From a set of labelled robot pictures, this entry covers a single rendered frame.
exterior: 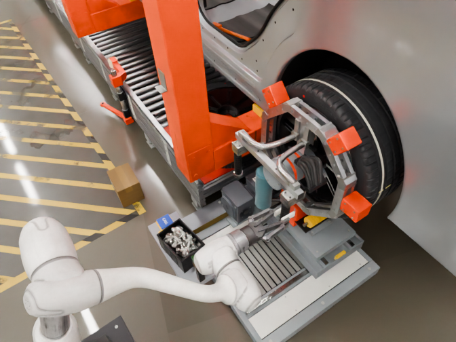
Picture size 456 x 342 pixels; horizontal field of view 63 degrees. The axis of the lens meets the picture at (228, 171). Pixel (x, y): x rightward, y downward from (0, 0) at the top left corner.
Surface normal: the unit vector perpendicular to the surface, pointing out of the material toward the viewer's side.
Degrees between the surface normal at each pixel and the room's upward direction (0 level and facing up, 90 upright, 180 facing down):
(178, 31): 90
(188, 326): 0
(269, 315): 0
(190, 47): 90
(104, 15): 90
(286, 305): 0
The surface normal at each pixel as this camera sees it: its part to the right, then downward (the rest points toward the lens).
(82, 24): 0.55, 0.62
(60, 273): 0.38, -0.64
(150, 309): -0.04, -0.66
